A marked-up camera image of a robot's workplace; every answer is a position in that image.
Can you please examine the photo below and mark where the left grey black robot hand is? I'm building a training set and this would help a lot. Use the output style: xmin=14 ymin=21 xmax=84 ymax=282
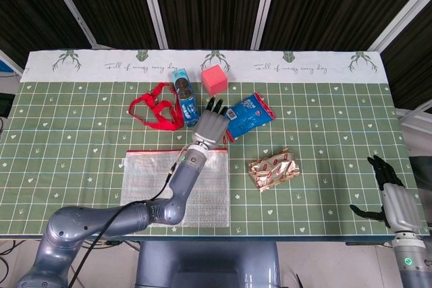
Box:
xmin=191 ymin=96 xmax=234 ymax=150

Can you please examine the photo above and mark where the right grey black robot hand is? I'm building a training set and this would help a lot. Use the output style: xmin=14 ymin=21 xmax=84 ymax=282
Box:
xmin=350 ymin=155 xmax=427 ymax=235

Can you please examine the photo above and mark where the clear zipper pouch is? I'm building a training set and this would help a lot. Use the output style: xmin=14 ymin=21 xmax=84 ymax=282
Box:
xmin=117 ymin=148 xmax=231 ymax=228

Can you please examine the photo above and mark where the blue snack bag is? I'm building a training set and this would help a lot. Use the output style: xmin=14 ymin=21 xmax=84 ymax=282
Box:
xmin=224 ymin=91 xmax=275 ymax=141

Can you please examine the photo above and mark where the green grid tablecloth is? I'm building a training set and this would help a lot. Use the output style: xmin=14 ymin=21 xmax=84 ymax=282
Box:
xmin=0 ymin=49 xmax=431 ymax=237

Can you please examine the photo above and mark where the blue cookie box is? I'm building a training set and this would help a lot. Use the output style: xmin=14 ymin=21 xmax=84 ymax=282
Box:
xmin=170 ymin=67 xmax=203 ymax=127

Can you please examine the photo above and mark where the red foam cube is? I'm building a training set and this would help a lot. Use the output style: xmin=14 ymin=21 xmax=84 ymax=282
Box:
xmin=200 ymin=63 xmax=229 ymax=96

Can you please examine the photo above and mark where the dark grey chair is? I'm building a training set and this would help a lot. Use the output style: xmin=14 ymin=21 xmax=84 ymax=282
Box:
xmin=400 ymin=111 xmax=432 ymax=188

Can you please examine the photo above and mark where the gold foil snack packet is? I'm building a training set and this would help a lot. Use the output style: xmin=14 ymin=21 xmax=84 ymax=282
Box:
xmin=248 ymin=147 xmax=301 ymax=194

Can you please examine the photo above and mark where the grey robot torso base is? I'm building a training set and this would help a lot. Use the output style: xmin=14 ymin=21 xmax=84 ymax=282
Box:
xmin=134 ymin=240 xmax=281 ymax=288

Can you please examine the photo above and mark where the black box device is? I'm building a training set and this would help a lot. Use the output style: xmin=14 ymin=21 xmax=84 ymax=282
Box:
xmin=0 ymin=94 xmax=16 ymax=117

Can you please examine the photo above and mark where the red webbing strap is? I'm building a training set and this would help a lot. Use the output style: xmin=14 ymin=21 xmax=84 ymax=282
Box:
xmin=128 ymin=82 xmax=183 ymax=132

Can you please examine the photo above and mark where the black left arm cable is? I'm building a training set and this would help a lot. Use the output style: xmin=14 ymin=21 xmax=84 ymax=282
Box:
xmin=65 ymin=148 xmax=190 ymax=288

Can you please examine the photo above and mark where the white partition post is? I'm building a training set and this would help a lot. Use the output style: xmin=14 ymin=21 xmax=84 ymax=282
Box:
xmin=136 ymin=0 xmax=169 ymax=49
xmin=250 ymin=0 xmax=280 ymax=50
xmin=42 ymin=0 xmax=99 ymax=49
xmin=367 ymin=0 xmax=432 ymax=53

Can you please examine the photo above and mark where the black cable with yellow plug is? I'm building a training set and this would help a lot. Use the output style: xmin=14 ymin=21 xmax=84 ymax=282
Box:
xmin=90 ymin=239 xmax=141 ymax=249

